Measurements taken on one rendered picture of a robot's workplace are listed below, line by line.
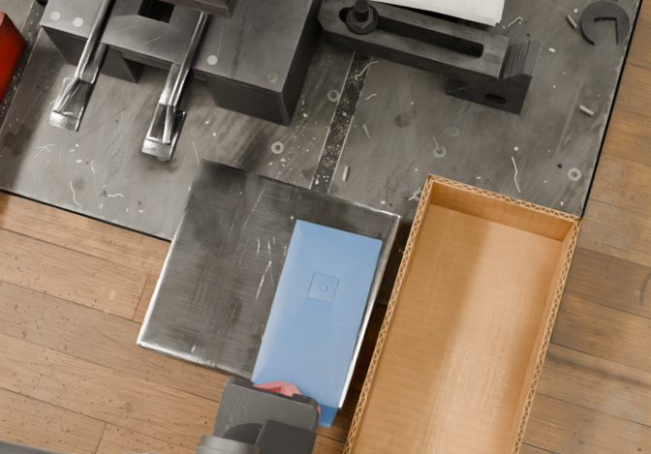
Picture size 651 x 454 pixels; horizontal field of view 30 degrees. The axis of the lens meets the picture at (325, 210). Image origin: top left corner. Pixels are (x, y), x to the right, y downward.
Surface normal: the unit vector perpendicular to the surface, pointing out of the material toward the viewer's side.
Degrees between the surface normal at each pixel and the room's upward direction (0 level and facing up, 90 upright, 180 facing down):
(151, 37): 0
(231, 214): 0
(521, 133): 0
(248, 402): 30
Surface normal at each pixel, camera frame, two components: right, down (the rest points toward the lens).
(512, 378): -0.04, -0.25
